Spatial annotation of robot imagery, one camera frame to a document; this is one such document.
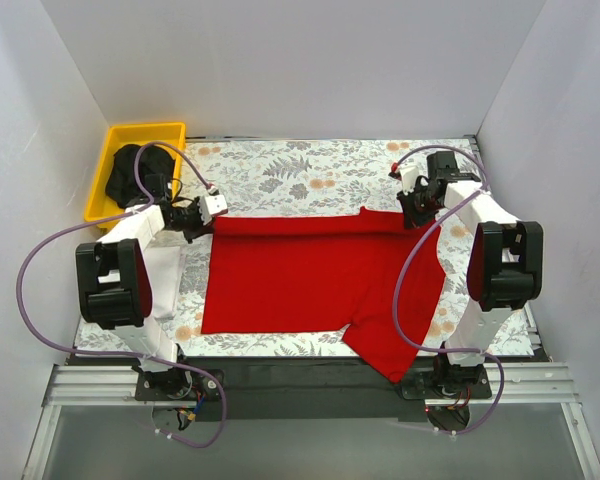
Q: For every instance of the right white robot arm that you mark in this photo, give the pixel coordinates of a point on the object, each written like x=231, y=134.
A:
x=504, y=271

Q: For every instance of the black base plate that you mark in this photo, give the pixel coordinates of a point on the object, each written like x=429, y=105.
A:
x=177, y=384
x=422, y=383

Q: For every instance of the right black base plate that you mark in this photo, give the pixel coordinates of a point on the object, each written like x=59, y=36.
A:
x=422, y=383

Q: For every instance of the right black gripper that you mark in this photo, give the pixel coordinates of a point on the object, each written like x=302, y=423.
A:
x=415, y=208

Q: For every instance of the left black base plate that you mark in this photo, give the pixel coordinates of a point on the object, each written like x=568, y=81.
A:
x=177, y=384

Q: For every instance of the floral patterned table mat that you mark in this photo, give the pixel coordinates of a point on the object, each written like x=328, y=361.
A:
x=307, y=178

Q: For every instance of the red t shirt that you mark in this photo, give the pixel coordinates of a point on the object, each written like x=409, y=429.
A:
x=315, y=274

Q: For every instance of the yellow plastic bin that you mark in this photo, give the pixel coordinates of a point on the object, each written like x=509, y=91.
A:
x=99, y=206

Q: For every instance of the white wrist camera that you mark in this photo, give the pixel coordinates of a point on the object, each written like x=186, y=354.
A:
x=407, y=174
x=212, y=206

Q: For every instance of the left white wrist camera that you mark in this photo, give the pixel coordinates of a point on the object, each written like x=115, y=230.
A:
x=212, y=206

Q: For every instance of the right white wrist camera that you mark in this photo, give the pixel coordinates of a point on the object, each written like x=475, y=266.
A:
x=407, y=174

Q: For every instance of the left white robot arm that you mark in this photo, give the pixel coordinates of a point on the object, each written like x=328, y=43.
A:
x=115, y=292

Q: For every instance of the black crumpled t shirt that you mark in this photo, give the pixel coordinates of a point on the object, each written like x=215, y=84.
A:
x=155, y=170

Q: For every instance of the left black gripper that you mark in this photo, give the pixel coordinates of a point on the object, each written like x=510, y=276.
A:
x=195, y=223

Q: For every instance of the white folded t shirt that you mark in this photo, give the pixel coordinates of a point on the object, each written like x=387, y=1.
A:
x=164, y=267

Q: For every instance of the aluminium frame rail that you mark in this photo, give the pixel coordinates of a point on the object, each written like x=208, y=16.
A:
x=288, y=379

